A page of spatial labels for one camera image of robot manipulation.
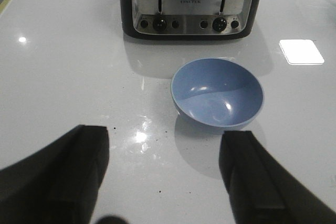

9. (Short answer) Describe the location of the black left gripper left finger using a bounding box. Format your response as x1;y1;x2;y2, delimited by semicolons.
1;125;109;223

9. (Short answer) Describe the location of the blue bowl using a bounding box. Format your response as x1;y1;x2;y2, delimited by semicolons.
171;58;264;134

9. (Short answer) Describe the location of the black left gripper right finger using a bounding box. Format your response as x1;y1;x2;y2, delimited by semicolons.
219;131;335;223

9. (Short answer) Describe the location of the black and silver toaster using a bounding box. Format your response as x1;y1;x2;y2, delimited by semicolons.
120;0;259;40

